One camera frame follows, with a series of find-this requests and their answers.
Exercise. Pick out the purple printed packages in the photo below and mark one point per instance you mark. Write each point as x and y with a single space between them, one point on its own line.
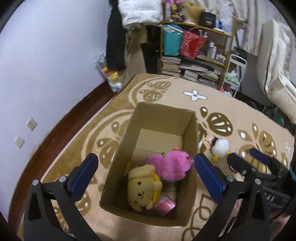
172 10

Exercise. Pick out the white fluffy plush toy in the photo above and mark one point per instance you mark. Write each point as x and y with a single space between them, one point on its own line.
220 147

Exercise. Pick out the dark hanging garment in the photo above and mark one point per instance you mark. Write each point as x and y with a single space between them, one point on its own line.
152 53

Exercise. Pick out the beige brown patterned blanket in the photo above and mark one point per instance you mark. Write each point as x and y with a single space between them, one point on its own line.
69 139

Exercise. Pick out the pink tissue packet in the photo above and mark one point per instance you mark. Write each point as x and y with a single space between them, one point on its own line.
165 205

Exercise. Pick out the white plastic bag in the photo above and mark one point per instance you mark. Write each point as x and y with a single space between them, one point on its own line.
225 16

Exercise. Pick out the dark green round base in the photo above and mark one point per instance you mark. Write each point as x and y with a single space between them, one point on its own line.
277 118

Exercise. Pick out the clear bag of toys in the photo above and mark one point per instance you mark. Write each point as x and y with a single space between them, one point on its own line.
113 78

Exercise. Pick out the white wall socket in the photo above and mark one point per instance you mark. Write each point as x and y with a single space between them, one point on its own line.
31 124
20 141

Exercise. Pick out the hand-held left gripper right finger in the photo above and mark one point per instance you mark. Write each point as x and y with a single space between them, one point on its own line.
208 176

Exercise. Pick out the red patterned bag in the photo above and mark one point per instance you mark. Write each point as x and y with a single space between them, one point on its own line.
192 45

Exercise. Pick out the yellow dog plush toy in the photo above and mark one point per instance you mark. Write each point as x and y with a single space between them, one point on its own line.
140 187

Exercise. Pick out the white metal cart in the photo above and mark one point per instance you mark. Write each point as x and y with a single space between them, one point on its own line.
238 56

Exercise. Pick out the beige hanging coat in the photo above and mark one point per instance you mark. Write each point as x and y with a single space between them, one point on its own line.
136 58

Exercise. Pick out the pink fluffy plush toy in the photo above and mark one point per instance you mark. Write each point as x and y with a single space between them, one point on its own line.
173 164

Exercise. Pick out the blonde wig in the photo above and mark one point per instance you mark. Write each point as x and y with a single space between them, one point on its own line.
192 11

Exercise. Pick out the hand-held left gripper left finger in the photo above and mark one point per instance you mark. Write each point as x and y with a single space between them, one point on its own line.
84 176

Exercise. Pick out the black hanging coat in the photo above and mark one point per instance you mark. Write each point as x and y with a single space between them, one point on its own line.
115 46

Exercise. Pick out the wooden shelf rack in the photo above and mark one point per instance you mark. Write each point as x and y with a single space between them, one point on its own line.
203 59

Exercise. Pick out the light patterned curtain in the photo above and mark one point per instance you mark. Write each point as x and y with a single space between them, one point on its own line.
249 23

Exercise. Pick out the group of cosmetic bottles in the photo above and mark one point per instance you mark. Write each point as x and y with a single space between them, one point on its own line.
211 49

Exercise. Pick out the white puffer jacket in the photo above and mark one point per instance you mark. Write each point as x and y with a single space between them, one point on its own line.
138 14

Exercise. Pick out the small pink keyring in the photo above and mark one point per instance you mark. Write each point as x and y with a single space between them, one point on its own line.
240 153

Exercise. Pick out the teal storage bag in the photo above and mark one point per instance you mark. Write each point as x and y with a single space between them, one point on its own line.
172 41

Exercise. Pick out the black cardboard gift box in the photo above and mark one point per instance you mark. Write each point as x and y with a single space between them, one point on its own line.
208 19

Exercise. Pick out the white padded chair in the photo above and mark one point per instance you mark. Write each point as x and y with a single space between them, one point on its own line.
277 69

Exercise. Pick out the stack of books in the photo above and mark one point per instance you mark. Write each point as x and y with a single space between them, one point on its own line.
170 67

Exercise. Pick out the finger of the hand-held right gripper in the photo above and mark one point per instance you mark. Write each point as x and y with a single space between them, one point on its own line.
260 155
238 163

